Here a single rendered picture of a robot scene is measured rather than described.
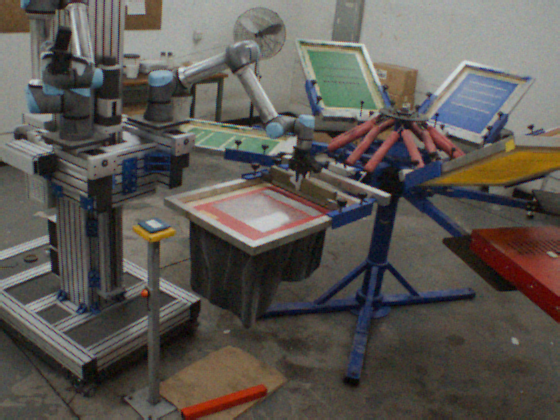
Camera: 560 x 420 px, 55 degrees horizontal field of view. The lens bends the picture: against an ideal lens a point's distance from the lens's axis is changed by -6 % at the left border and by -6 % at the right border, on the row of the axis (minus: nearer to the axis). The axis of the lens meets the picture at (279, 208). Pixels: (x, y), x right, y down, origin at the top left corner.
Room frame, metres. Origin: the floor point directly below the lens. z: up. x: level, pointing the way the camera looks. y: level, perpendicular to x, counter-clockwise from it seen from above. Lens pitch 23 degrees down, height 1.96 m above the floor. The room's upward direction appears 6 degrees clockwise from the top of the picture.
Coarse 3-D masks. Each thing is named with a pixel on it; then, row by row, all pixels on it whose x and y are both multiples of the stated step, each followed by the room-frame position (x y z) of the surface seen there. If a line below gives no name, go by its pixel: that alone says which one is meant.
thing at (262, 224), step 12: (312, 204) 2.52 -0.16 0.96; (252, 216) 2.30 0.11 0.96; (264, 216) 2.31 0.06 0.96; (276, 216) 2.33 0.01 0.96; (288, 216) 2.34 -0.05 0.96; (300, 216) 2.36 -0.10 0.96; (312, 216) 2.37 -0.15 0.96; (240, 228) 2.16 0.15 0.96; (252, 228) 2.17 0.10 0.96; (264, 228) 2.19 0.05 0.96; (276, 228) 2.20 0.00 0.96; (288, 228) 2.22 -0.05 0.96
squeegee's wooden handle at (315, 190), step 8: (272, 168) 2.69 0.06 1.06; (280, 168) 2.68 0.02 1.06; (280, 176) 2.65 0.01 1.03; (288, 176) 2.62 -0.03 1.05; (288, 184) 2.61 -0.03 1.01; (304, 184) 2.55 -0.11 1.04; (312, 184) 2.52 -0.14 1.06; (304, 192) 2.54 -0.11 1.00; (312, 192) 2.51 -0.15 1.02; (320, 192) 2.48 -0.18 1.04; (328, 192) 2.45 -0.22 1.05; (336, 192) 2.45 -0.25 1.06; (320, 200) 2.48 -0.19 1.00
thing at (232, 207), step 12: (252, 192) 2.59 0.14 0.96; (288, 192) 2.65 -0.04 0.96; (204, 204) 2.37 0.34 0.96; (216, 204) 2.39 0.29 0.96; (228, 204) 2.40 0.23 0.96; (240, 204) 2.42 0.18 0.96; (252, 204) 2.44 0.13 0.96; (264, 204) 2.45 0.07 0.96; (276, 204) 2.47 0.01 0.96; (228, 216) 2.27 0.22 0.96; (240, 216) 2.28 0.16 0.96
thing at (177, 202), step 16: (192, 192) 2.42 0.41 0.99; (208, 192) 2.47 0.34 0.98; (224, 192) 2.54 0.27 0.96; (176, 208) 2.25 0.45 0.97; (192, 208) 2.23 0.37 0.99; (208, 224) 2.11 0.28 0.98; (304, 224) 2.20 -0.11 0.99; (320, 224) 2.23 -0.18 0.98; (240, 240) 1.98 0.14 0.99; (256, 240) 1.99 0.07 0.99; (272, 240) 2.01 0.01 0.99; (288, 240) 2.08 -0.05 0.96
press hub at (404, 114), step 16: (384, 112) 3.18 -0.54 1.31; (400, 112) 3.18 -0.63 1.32; (416, 112) 3.31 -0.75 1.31; (400, 144) 3.16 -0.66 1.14; (368, 160) 3.18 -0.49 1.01; (384, 160) 3.15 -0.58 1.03; (400, 160) 3.12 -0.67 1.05; (384, 176) 3.17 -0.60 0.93; (400, 192) 3.02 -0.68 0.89; (384, 208) 3.16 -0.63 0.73; (384, 224) 3.15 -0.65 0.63; (384, 240) 3.15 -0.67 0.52; (368, 256) 3.20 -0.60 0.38; (384, 256) 3.16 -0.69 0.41; (368, 272) 3.17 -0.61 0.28; (368, 288) 3.16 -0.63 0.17
